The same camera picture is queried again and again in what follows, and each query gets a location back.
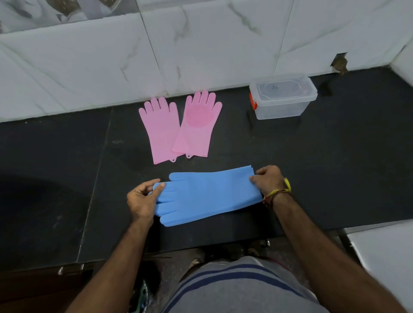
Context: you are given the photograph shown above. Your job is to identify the plain pink silicone glove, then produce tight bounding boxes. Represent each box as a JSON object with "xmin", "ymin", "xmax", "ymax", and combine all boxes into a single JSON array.
[{"xmin": 138, "ymin": 96, "xmax": 181, "ymax": 165}]

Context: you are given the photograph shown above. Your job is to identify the yellow and red thread wristband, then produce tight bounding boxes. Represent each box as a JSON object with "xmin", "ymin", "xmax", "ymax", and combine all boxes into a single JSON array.
[{"xmin": 262, "ymin": 177, "xmax": 292, "ymax": 207}]

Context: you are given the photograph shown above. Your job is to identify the blue silicone glove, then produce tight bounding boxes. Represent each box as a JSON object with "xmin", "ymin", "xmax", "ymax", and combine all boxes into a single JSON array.
[{"xmin": 148, "ymin": 165, "xmax": 263, "ymax": 227}]

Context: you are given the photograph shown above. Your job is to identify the person's right hand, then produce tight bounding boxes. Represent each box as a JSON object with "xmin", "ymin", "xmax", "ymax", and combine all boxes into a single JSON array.
[{"xmin": 249, "ymin": 165, "xmax": 287, "ymax": 199}]

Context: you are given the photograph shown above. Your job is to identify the person's left hand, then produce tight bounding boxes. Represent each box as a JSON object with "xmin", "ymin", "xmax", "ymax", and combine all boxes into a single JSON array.
[{"xmin": 126, "ymin": 179, "xmax": 166, "ymax": 224}]

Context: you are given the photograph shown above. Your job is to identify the person's left forearm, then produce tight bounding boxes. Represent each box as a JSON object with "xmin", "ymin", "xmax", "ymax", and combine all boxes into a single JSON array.
[{"xmin": 65, "ymin": 215, "xmax": 169, "ymax": 313}]

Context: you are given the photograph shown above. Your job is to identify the person's right forearm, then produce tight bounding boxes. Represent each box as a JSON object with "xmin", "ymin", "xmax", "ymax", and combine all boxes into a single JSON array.
[{"xmin": 265, "ymin": 192, "xmax": 408, "ymax": 313}]

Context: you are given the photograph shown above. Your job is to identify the metal cabinet handle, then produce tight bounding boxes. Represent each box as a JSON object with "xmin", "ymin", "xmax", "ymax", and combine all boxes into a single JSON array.
[{"xmin": 57, "ymin": 264, "xmax": 85, "ymax": 276}]

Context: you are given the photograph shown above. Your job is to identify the clear plastic container with lid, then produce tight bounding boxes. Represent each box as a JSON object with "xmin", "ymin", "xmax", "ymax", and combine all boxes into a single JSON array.
[{"xmin": 249, "ymin": 73, "xmax": 318, "ymax": 120}]

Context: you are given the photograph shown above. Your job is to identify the grey shirt with blue stripes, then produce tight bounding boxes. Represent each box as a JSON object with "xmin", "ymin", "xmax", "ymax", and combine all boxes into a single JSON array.
[{"xmin": 163, "ymin": 256, "xmax": 330, "ymax": 313}]

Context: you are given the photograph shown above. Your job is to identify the pink silicone glove with bristles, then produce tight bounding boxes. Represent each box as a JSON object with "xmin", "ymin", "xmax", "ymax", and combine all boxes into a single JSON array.
[{"xmin": 171, "ymin": 90, "xmax": 223, "ymax": 159}]

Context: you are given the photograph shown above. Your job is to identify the white cabinet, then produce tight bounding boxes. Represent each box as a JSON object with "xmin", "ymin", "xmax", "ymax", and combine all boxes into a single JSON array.
[{"xmin": 346, "ymin": 220, "xmax": 413, "ymax": 313}]

